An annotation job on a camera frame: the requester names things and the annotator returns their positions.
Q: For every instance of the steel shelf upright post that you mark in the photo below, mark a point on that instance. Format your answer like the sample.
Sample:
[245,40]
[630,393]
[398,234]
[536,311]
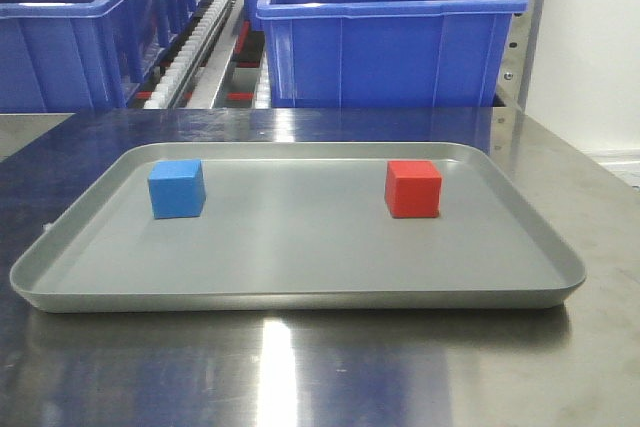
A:
[517,64]

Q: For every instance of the blue foam cube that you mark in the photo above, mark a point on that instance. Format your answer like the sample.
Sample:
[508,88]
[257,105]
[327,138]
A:
[177,189]

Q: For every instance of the grey metal tray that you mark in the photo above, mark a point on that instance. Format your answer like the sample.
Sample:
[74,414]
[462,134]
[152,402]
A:
[298,226]

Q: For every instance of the red foam cube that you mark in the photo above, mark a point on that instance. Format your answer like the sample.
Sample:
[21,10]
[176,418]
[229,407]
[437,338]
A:
[413,189]

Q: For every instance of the blue plastic bin left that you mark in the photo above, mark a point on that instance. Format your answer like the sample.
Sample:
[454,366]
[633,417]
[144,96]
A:
[65,56]

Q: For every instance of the white roller conveyor track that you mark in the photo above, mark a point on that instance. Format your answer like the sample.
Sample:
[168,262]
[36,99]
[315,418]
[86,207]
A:
[171,89]

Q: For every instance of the blue plastic bin right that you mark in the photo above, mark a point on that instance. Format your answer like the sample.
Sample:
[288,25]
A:
[385,53]

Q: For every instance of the blue plastic bin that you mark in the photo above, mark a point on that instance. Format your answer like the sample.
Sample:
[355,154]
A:
[65,56]
[385,53]

